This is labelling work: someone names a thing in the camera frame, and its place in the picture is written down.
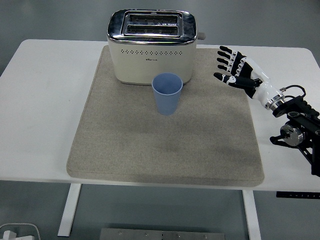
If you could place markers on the white plastic bin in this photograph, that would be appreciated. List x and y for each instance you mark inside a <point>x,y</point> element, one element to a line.
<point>27,228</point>

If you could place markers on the black table control panel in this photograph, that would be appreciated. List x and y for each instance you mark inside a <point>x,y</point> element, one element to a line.
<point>297,194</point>

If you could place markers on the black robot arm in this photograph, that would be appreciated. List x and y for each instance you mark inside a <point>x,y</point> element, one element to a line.
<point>300,117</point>

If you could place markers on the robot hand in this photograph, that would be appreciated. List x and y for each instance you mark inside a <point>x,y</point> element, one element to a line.
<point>265,91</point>

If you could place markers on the cream and chrome toaster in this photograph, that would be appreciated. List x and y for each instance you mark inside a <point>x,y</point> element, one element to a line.
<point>150,62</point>

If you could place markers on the white table leg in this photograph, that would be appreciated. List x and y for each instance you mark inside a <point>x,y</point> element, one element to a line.
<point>251,217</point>
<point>68,212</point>

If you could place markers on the white block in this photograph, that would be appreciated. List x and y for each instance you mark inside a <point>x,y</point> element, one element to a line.
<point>8,235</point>

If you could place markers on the beige felt mat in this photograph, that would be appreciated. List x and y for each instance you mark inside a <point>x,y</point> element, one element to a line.
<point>150,145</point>

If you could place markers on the blue ribbed cup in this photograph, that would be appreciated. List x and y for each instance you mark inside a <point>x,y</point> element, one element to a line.
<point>166,102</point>

